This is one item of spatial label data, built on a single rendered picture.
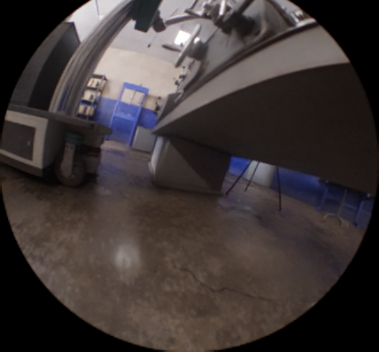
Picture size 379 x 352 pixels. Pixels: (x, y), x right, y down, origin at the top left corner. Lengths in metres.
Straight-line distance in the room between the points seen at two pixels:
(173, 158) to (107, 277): 0.87
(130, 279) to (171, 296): 0.10
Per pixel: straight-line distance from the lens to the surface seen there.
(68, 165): 0.66
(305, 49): 0.15
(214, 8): 0.59
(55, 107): 0.83
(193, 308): 0.34
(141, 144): 3.06
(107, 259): 0.38
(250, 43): 0.25
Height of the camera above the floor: 0.30
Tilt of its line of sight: 4 degrees down
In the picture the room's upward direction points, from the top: 16 degrees clockwise
